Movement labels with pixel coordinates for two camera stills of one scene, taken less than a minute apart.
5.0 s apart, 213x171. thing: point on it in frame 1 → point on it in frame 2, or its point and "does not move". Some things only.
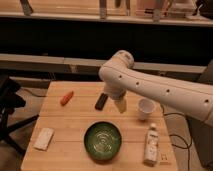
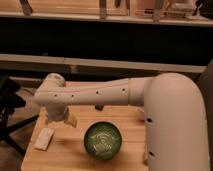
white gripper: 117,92 → 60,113
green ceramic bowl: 102,140 does not move
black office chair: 10,100 does not move
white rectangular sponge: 43,139 does not move
